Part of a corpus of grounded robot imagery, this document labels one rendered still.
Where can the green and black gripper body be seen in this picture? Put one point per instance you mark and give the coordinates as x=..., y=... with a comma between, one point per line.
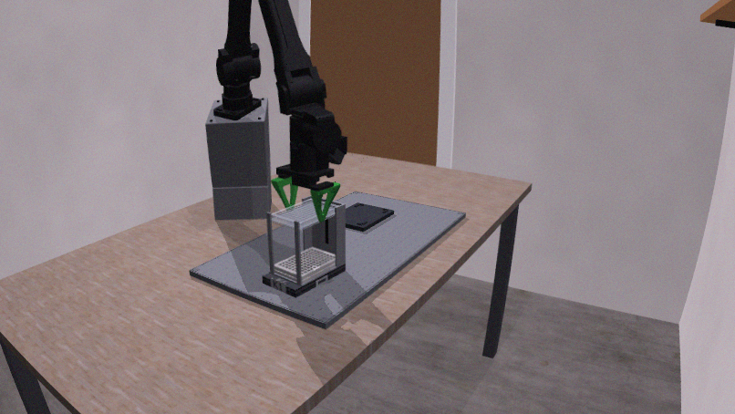
x=302, y=169

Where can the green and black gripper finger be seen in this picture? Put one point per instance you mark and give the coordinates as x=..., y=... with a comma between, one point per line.
x=317, y=200
x=278, y=184

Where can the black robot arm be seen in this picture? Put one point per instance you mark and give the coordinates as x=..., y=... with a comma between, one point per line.
x=298, y=83

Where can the translucent white well plate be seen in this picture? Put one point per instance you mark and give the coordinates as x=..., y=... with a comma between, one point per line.
x=304, y=212

